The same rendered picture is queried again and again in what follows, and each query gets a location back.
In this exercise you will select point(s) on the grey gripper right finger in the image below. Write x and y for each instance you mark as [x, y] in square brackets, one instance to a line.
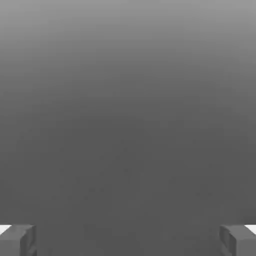
[239, 242]

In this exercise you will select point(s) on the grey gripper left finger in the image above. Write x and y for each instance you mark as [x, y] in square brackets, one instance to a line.
[16, 242]

